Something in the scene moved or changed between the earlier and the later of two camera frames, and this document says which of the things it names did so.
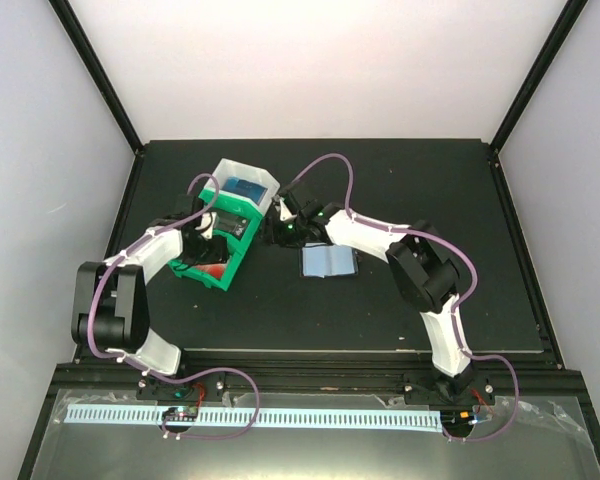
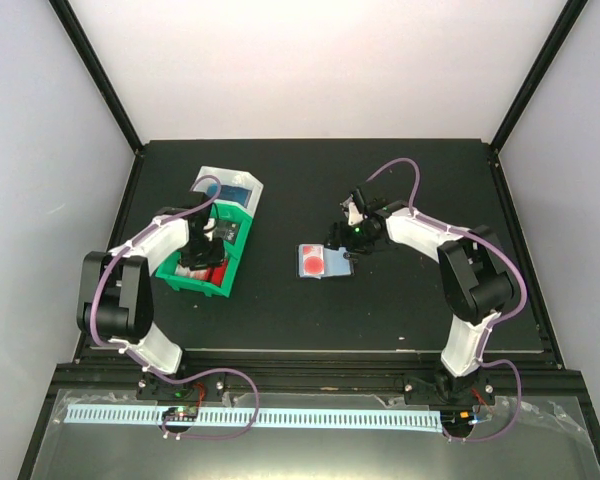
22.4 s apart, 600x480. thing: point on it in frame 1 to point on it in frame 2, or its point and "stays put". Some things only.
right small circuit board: [457, 418] stays put
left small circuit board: [180, 414] stays put
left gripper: [219, 254] stays put
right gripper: [273, 234] to [339, 238]
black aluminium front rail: [321, 372] stays put
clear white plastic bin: [246, 172] to [212, 175]
